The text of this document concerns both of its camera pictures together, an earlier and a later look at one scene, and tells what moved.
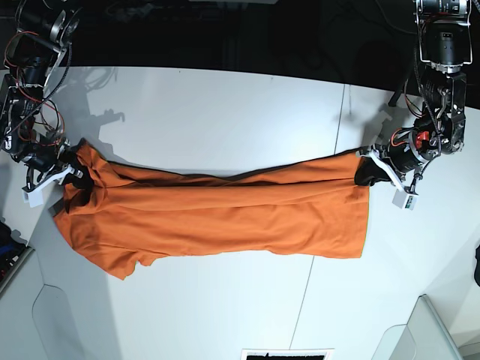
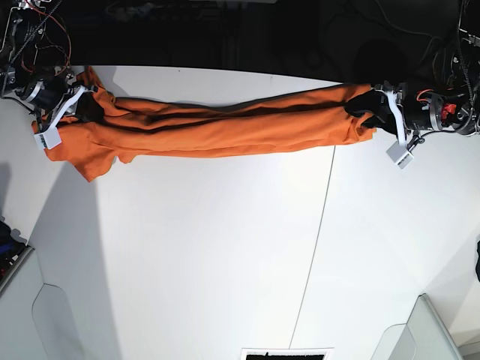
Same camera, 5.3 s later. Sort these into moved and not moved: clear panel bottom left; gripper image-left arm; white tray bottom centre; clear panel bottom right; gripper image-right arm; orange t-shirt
Moved: gripper image-right arm; orange t-shirt; gripper image-left arm
Not moved: clear panel bottom right; clear panel bottom left; white tray bottom centre
